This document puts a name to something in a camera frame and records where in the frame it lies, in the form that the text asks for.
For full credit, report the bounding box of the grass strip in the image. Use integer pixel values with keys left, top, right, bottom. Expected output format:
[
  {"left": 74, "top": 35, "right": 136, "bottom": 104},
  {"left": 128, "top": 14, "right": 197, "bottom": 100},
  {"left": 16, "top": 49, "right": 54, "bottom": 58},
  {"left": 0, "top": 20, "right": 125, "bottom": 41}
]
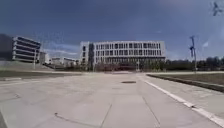
[
  {"left": 0, "top": 69, "right": 83, "bottom": 82},
  {"left": 146, "top": 72, "right": 224, "bottom": 94}
]

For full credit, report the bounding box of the low pale building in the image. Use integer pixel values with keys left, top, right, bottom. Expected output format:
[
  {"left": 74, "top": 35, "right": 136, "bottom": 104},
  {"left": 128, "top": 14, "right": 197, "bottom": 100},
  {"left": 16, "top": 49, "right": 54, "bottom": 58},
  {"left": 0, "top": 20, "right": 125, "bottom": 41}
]
[{"left": 39, "top": 51, "right": 80, "bottom": 70}]

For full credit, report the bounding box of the pole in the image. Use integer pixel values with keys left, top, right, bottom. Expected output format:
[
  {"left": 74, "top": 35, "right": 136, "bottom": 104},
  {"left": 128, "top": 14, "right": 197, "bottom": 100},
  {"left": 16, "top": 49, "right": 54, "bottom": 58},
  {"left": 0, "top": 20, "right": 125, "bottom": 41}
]
[{"left": 189, "top": 35, "right": 198, "bottom": 74}]

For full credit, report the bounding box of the row of trees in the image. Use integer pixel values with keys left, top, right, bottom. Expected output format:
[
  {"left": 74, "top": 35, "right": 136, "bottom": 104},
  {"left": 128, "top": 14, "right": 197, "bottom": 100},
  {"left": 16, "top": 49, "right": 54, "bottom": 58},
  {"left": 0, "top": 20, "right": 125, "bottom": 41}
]
[{"left": 164, "top": 55, "right": 224, "bottom": 72}]

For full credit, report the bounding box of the manhole cover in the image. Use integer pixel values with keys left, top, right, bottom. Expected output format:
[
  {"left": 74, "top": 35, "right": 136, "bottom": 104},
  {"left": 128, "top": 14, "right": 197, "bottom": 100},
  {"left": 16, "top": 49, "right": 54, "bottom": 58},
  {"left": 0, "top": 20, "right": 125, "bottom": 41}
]
[{"left": 120, "top": 80, "right": 137, "bottom": 84}]

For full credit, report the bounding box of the pale concrete slab pavement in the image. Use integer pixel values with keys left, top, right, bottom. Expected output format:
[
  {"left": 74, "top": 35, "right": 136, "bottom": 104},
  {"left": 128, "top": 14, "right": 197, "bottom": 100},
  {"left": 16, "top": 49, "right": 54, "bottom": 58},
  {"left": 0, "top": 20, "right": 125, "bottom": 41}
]
[{"left": 0, "top": 72, "right": 224, "bottom": 128}]

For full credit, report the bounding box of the white building with grid windows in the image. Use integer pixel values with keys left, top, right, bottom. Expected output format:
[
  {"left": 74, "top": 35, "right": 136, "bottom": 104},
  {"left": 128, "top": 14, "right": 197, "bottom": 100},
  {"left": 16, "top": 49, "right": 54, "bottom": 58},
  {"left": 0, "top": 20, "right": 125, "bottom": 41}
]
[{"left": 79, "top": 40, "right": 167, "bottom": 72}]

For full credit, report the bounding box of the building with horizontal window bands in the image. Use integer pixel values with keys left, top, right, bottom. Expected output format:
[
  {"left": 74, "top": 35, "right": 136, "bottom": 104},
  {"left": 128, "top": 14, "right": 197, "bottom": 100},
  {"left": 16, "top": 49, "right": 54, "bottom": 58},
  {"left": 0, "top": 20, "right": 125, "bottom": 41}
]
[{"left": 0, "top": 33, "right": 42, "bottom": 64}]

